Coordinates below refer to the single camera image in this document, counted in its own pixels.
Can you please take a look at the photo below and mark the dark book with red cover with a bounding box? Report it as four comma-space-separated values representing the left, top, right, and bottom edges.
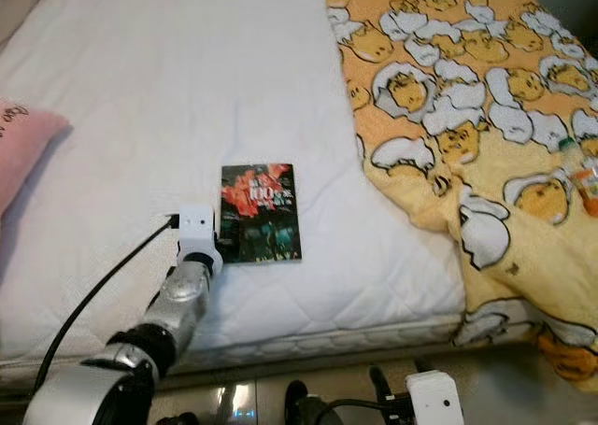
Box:
221, 163, 303, 263

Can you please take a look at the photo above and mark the pink sheep print pillow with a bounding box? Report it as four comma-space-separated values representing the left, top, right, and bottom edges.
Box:
0, 98, 72, 216

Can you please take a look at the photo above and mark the yellow cartoon print blanket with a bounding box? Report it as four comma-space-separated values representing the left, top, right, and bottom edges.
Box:
322, 0, 598, 393

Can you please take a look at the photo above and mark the white quilted mattress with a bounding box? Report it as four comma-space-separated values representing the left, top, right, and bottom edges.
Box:
0, 0, 468, 398

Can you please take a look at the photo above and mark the plastic bottle with orange label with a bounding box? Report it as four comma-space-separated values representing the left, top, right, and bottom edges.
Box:
559, 137, 598, 216

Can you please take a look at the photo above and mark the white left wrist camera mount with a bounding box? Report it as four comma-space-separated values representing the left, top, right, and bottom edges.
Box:
178, 205, 223, 269

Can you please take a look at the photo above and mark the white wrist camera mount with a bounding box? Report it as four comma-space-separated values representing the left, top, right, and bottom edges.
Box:
406, 371, 465, 425
178, 205, 223, 269

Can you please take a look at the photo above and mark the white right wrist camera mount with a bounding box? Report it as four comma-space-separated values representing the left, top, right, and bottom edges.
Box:
406, 371, 465, 425

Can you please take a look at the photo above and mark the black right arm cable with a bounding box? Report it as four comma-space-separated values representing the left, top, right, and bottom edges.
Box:
313, 399, 393, 425

